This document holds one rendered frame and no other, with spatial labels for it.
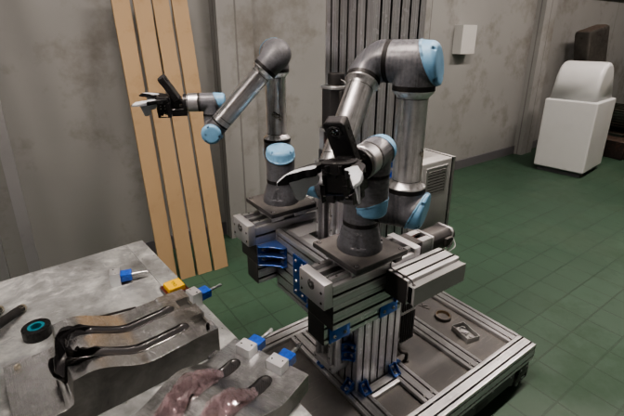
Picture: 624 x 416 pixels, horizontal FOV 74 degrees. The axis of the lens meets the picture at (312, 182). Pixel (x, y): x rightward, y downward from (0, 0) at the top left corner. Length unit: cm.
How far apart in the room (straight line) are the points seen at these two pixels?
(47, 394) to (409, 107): 117
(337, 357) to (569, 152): 479
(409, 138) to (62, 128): 257
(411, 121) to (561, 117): 501
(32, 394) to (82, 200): 223
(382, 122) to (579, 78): 479
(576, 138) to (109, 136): 519
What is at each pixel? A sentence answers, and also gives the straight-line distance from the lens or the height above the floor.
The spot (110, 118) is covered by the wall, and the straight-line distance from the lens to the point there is 331.
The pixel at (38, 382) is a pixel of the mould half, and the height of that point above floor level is 86.
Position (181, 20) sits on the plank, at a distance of 320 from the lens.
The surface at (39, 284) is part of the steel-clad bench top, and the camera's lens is 193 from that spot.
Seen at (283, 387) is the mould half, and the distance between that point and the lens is 117.
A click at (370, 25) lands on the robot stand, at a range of 142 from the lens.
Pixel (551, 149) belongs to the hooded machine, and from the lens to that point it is 621.
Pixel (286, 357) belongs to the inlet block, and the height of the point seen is 87.
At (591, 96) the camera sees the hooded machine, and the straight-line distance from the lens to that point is 606.
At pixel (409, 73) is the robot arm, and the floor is 160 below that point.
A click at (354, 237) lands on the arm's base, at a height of 110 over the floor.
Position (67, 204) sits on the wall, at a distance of 342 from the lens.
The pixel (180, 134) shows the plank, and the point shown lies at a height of 104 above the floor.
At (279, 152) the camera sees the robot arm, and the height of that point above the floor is 126.
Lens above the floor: 169
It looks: 19 degrees down
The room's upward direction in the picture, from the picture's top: straight up
